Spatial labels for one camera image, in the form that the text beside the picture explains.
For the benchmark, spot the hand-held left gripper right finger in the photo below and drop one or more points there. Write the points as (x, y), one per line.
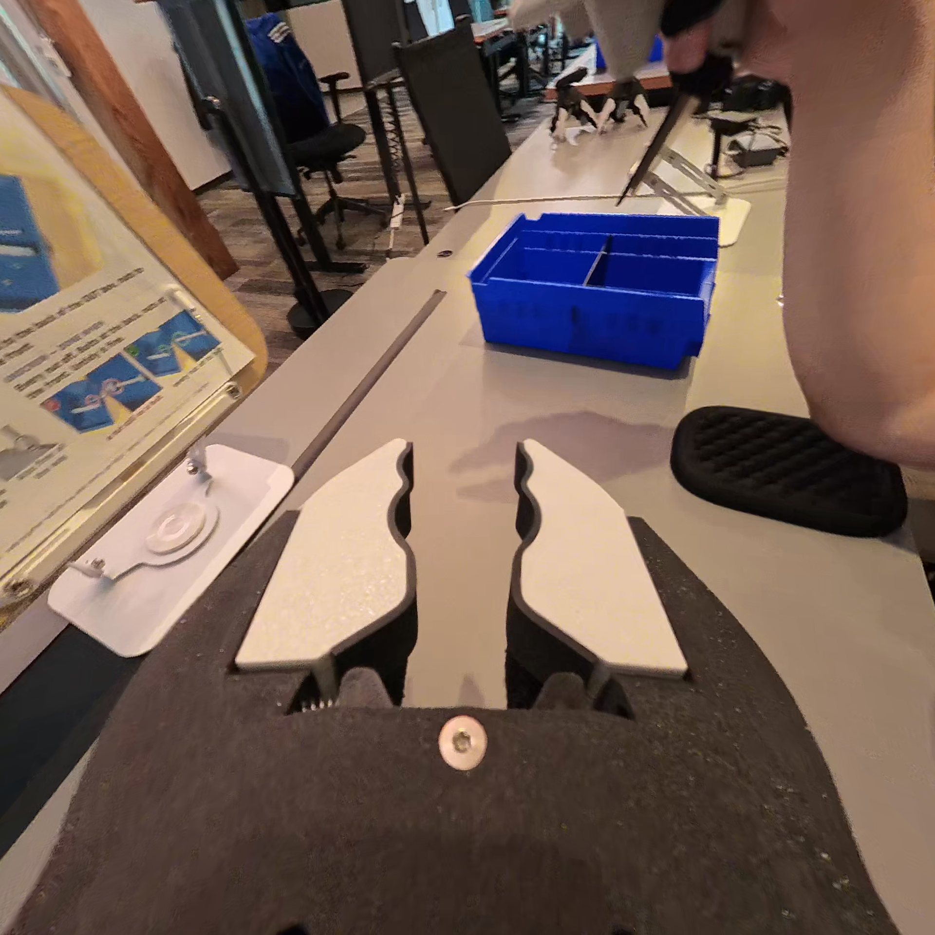
(584, 570)

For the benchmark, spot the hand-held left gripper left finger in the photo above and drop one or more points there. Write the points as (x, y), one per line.
(336, 562)

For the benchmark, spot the black mesh elbow pad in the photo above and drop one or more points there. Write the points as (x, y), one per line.
(789, 467)

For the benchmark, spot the person's right forearm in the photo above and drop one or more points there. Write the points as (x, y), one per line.
(862, 256)

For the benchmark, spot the person's right hand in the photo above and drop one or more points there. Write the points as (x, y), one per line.
(690, 51)

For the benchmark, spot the idle gripper with white fingers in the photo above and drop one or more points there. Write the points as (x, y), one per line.
(573, 109)
(624, 102)

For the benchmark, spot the black bag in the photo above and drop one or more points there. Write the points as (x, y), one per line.
(752, 95)

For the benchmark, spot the black power adapter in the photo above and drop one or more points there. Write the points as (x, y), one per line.
(760, 152)

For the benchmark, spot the silver laptop stand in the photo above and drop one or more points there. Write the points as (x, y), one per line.
(730, 219)

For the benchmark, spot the blue plastic bin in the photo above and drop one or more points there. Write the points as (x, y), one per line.
(584, 329)

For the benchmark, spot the black screen stand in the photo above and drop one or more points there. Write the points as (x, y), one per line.
(319, 314)

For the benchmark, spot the white power strip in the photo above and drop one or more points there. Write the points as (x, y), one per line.
(397, 219)

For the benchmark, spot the wooden instruction board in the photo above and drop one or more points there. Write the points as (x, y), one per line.
(109, 329)

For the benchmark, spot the blue jacket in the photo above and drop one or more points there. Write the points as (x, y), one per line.
(288, 80)

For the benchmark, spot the large black screen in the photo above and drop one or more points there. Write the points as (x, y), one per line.
(234, 87)

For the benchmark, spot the wooden pillar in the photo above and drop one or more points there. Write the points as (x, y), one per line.
(131, 124)

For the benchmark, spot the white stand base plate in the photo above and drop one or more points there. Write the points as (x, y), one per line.
(241, 489)

